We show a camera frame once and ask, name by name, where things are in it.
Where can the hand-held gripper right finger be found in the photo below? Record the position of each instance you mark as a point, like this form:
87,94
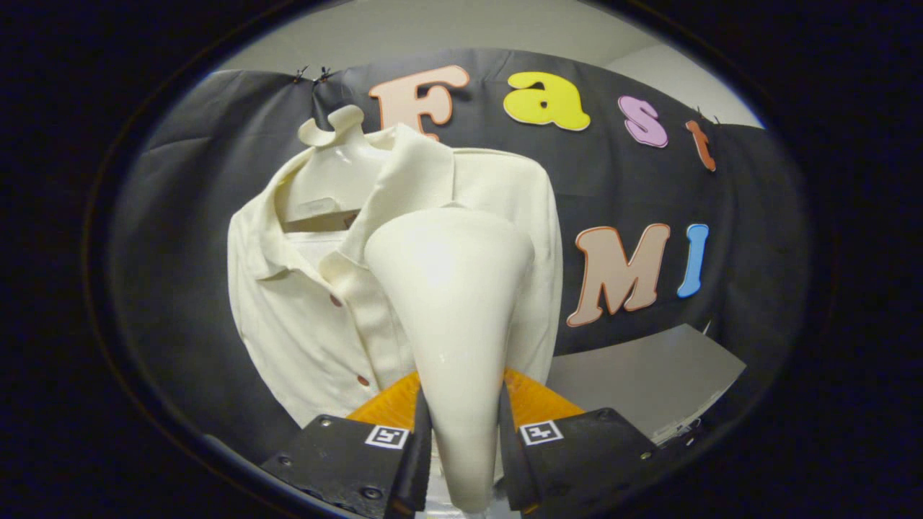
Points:
577,458

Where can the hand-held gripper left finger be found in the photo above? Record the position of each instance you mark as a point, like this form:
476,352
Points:
346,458

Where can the cream button-up shirt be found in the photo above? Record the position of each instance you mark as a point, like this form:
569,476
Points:
303,324

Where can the white clothes hanger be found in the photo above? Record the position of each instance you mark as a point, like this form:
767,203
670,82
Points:
339,173

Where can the grey top white cabinet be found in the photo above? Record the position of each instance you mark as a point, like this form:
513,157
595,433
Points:
634,382

